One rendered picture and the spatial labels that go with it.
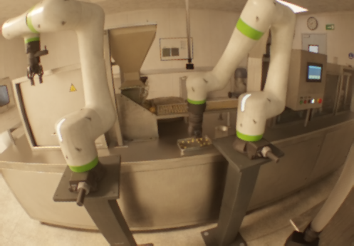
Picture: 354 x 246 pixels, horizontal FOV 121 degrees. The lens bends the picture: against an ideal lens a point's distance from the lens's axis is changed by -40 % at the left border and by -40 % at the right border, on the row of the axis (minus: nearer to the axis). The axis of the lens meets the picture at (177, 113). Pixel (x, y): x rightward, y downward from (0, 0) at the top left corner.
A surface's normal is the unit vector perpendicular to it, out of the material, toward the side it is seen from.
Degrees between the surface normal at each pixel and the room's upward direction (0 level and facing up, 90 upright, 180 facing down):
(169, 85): 90
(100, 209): 90
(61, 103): 90
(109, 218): 90
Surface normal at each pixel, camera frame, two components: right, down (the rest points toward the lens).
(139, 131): 0.14, 0.33
